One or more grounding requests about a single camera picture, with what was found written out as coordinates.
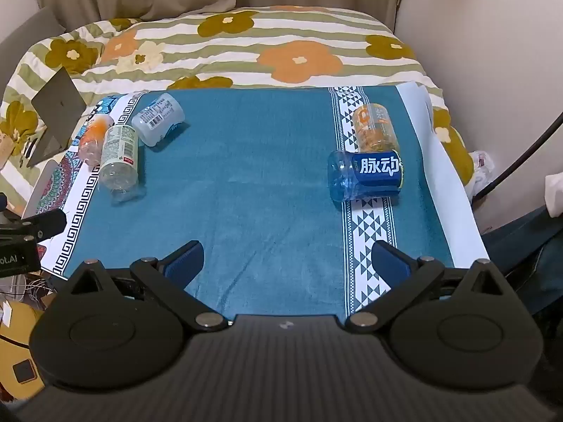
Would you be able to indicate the green label clear plastic cup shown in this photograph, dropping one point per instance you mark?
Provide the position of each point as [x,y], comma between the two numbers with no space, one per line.
[118,154]

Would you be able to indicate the floral striped blanket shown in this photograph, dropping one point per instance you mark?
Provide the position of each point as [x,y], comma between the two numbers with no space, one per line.
[264,44]

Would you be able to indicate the white tissue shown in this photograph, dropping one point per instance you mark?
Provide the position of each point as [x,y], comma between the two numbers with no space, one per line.
[555,195]

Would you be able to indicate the white plastic bag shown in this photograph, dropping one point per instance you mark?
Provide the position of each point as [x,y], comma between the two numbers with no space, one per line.
[483,171]

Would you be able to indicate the grey laptop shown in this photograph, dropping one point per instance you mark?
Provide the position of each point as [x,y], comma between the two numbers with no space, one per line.
[57,105]

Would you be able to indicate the dark blue cloth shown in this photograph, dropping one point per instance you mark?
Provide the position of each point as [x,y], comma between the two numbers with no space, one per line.
[528,255]

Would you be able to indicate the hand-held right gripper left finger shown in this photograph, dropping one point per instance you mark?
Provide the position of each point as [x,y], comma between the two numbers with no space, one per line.
[184,264]

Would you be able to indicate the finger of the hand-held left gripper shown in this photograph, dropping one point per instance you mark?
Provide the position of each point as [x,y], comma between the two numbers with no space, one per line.
[44,225]

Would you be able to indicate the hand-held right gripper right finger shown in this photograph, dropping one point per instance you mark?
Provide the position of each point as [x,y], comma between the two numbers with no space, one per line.
[390,264]

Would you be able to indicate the mandala print cloth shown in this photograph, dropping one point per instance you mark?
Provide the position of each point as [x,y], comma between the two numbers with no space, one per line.
[59,184]

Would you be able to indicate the yellow wooden object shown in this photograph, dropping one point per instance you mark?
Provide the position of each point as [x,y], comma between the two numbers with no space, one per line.
[17,338]

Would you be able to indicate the peach label plastic cup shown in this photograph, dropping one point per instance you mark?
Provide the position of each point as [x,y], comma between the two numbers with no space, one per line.
[91,141]

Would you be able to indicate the orange label plastic cup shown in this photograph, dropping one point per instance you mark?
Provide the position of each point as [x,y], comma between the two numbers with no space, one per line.
[374,129]

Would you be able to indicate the blue label plastic cup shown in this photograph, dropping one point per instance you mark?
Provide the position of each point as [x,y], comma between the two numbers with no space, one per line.
[378,176]

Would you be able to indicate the white label plastic cup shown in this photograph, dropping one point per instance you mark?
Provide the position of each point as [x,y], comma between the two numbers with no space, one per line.
[156,116]

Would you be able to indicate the grey upholstered headboard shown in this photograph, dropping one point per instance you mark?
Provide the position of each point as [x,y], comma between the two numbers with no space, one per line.
[22,39]

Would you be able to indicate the teal towel with triangle stripe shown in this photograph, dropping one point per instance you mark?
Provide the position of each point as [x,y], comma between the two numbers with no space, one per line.
[264,162]

